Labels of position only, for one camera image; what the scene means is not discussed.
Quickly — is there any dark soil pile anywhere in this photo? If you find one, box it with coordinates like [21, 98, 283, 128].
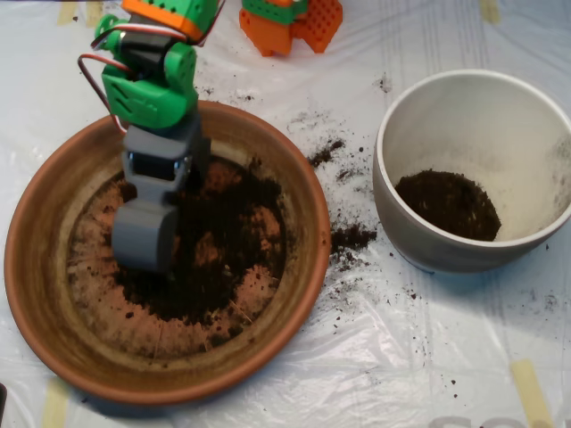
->
[113, 155, 273, 326]

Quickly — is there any dark soil heap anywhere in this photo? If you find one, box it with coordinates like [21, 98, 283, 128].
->
[394, 168, 503, 242]

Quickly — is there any terracotta clay saucer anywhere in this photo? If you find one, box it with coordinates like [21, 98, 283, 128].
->
[3, 98, 332, 407]

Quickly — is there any large spilled soil clump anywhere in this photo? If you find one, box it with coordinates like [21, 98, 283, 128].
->
[330, 224, 378, 251]

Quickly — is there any white ceramic pot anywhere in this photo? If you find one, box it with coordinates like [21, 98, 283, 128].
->
[372, 69, 571, 274]

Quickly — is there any beige masking tape strip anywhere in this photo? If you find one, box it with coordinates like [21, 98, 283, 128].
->
[509, 358, 554, 428]
[56, 2, 77, 26]
[40, 378, 70, 428]
[479, 0, 501, 24]
[85, 2, 106, 27]

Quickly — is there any clear plastic cover sheet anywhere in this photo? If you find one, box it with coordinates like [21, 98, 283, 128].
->
[0, 0, 571, 428]

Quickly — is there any red and white servo cable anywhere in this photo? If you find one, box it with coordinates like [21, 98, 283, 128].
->
[77, 26, 131, 136]

